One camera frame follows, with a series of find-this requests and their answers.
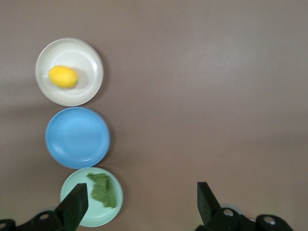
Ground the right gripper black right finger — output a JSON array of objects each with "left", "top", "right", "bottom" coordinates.
[{"left": 197, "top": 181, "right": 293, "bottom": 231}]

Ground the yellow lemon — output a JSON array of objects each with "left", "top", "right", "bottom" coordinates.
[{"left": 49, "top": 65, "right": 78, "bottom": 89}]

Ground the beige plate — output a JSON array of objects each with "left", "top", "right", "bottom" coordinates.
[{"left": 35, "top": 38, "right": 104, "bottom": 107}]

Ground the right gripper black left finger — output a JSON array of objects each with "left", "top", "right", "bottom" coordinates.
[{"left": 0, "top": 183, "right": 89, "bottom": 231}]

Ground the pale green plate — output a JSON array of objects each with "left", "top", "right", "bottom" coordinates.
[{"left": 60, "top": 167, "right": 124, "bottom": 227}]

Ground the green lettuce leaf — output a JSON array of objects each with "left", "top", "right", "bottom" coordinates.
[{"left": 86, "top": 172, "right": 118, "bottom": 209}]

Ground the blue plate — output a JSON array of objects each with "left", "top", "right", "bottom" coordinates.
[{"left": 45, "top": 107, "right": 111, "bottom": 169}]

